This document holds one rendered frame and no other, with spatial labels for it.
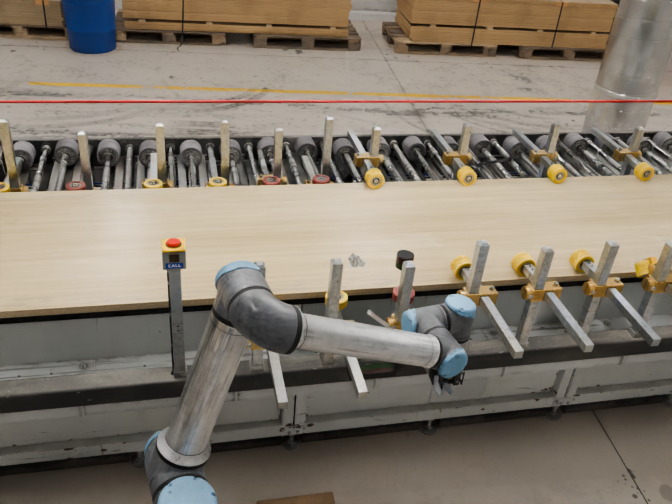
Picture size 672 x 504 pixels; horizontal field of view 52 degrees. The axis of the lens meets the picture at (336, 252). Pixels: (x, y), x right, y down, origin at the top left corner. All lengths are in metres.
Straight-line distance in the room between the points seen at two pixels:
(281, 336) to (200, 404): 0.37
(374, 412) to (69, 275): 1.39
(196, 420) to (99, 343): 0.85
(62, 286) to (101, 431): 0.70
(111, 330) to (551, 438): 2.02
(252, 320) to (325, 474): 1.58
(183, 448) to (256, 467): 1.16
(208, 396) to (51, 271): 1.01
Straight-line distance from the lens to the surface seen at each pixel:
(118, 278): 2.56
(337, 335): 1.65
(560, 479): 3.30
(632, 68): 5.94
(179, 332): 2.31
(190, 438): 1.91
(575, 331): 2.45
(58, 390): 2.46
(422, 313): 1.97
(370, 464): 3.12
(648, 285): 2.84
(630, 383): 3.64
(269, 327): 1.56
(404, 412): 3.12
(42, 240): 2.82
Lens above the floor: 2.38
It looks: 33 degrees down
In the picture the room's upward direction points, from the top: 6 degrees clockwise
